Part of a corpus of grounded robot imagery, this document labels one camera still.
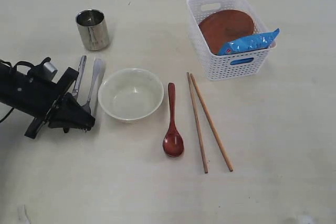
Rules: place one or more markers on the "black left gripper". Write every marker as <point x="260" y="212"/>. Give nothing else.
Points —
<point x="48" y="102"/>

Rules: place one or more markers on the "silver table knife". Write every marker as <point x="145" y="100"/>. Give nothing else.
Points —
<point x="77" y="84"/>

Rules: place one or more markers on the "silver metal fork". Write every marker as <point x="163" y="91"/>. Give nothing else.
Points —
<point x="94" y="82"/>

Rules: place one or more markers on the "shiny steel cup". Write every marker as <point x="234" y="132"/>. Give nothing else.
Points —
<point x="92" y="29"/>

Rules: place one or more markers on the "white ceramic bowl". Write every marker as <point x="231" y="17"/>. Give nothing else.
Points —
<point x="131" y="94"/>

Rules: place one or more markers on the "wooden chopstick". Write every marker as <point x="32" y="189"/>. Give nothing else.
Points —
<point x="208" y="116"/>
<point x="199" y="134"/>

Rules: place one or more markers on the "white plastic woven basket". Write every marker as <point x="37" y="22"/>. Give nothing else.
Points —
<point x="224" y="67"/>

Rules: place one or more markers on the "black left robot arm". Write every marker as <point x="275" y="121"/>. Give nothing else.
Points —
<point x="8" y="83"/>

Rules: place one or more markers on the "blue snack packet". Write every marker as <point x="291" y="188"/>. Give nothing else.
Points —
<point x="249" y="43"/>

